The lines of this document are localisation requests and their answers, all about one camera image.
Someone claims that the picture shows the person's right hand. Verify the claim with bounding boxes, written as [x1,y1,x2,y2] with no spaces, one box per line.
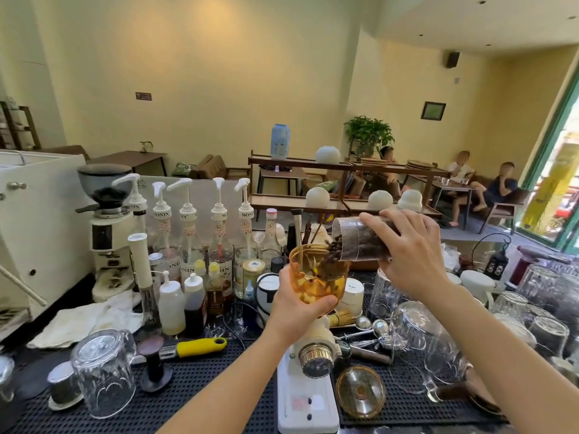
[359,209,448,303]

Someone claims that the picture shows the person's left hand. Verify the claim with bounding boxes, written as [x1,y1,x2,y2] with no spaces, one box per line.
[264,265,339,346]

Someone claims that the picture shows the clear plastic bean jar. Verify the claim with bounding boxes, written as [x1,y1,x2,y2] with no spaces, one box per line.
[331,217,401,263]

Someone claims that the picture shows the white grinder with amber hopper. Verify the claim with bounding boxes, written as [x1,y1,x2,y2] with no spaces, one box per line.
[277,244,351,434]

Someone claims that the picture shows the person's right forearm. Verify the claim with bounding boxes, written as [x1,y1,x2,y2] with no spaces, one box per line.
[418,285,579,434]

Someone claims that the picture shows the person's left forearm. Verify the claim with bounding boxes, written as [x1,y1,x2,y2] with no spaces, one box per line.
[156,327,290,434]

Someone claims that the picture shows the white dome lamp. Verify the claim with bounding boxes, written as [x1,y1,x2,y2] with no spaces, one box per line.
[315,146,342,165]
[305,187,331,209]
[397,189,424,213]
[367,190,394,211]

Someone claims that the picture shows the white paper cup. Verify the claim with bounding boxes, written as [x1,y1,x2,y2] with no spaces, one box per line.
[337,278,365,318]

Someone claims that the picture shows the roasted coffee beans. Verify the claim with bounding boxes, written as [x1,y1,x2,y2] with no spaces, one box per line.
[323,223,394,281]

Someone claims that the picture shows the metal spoon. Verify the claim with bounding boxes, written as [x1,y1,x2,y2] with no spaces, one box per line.
[335,316,372,340]
[350,319,391,348]

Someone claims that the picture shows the white and black canister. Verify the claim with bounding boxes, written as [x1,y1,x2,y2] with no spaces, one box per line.
[256,273,281,329]

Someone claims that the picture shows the tall upturned ribbed glass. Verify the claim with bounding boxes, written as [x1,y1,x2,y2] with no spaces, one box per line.
[368,268,408,319]

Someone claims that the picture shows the white plastic bag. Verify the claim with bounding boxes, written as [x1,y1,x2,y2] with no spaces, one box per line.
[441,243,463,272]

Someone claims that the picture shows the small cafe table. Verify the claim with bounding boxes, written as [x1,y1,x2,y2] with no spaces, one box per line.
[431,177,476,232]

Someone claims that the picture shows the clear syrup bottle without pump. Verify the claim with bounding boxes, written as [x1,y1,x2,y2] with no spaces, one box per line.
[259,209,283,272]

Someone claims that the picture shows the metal jigger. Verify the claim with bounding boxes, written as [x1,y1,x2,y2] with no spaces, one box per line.
[290,209,304,250]

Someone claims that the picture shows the wooden display shelf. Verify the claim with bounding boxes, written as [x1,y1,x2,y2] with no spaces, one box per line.
[248,151,451,220]

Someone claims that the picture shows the green potted plant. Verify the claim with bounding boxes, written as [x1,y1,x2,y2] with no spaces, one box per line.
[344,115,395,159]

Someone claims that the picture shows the amber round lid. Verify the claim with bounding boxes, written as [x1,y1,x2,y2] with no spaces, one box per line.
[336,366,386,419]

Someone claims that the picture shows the brown bottle with yellow cap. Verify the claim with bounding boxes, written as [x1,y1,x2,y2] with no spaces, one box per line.
[206,262,225,318]

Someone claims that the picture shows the syrup bottle with white pump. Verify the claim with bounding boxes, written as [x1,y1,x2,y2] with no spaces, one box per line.
[233,178,259,299]
[151,181,182,281]
[166,178,205,278]
[112,174,148,235]
[208,177,234,300]

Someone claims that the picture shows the large upturned glass pitcher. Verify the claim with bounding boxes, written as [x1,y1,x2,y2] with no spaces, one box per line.
[389,301,470,396]

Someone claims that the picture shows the white ceramic mug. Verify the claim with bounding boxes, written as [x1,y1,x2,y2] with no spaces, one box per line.
[460,270,496,310]

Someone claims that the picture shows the black lantern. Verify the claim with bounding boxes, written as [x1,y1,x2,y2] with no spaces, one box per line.
[472,233,512,281]

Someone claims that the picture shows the squeeze bottle with dark sauce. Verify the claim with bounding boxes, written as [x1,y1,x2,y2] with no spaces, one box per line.
[183,273,209,338]

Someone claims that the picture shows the dark wooden chair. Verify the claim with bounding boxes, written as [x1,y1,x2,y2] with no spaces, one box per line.
[479,189,531,234]

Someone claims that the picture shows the black rubber bar mat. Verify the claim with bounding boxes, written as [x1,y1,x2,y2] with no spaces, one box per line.
[332,271,508,426]
[0,327,277,434]

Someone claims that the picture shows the dark red appliance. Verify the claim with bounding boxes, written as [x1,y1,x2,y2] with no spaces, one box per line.
[508,246,571,290]

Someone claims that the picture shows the squeeze bottle with pale liquid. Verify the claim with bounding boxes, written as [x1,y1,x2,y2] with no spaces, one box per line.
[158,271,186,336]

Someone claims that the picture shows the dark coffee tamper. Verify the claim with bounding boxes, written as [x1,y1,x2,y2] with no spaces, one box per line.
[138,335,173,393]

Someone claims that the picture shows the brown armchair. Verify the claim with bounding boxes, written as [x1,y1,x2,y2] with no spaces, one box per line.
[189,154,250,180]

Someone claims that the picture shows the tall white cylinder tool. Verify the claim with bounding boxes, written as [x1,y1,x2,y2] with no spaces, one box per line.
[128,233,160,330]

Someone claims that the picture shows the group of upturned clear glasses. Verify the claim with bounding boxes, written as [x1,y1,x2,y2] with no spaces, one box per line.
[491,262,579,385]

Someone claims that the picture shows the white electric grinder dark hopper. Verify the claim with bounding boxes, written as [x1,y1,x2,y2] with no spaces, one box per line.
[74,164,138,303]

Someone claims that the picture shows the upturned glass mug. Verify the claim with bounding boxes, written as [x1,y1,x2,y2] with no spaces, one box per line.
[71,330,138,419]

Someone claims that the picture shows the white cloth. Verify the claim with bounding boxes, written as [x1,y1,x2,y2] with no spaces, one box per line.
[27,291,146,349]

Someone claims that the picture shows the dark wooden side table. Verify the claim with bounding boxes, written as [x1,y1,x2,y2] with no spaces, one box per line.
[86,151,168,178]

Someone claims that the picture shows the small steel cup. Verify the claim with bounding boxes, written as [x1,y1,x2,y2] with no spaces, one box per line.
[47,361,84,411]

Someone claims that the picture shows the white espresso machine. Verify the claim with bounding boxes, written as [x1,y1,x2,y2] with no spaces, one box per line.
[0,150,98,344]

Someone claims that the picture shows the clear glass at edge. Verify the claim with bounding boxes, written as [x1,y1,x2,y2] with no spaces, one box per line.
[0,355,15,404]

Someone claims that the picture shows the wooden handled metal tool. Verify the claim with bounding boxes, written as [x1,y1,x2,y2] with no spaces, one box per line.
[337,341,392,365]

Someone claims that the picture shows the dark picture frame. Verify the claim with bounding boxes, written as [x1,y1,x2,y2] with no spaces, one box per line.
[421,101,447,121]

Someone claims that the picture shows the yellow handled tool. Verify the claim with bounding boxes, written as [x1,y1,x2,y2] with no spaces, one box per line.
[131,337,228,364]

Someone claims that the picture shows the portafilter with wooden handle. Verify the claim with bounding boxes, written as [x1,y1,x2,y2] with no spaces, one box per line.
[427,367,504,417]

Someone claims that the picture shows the green window frame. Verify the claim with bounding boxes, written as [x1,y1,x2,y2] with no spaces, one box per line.
[519,49,579,251]

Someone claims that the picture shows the white rod handle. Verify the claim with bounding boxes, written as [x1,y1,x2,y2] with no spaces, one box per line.
[0,265,48,308]

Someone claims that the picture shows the dark wooden wall rack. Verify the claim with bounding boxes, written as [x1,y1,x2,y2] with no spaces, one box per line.
[0,101,42,152]

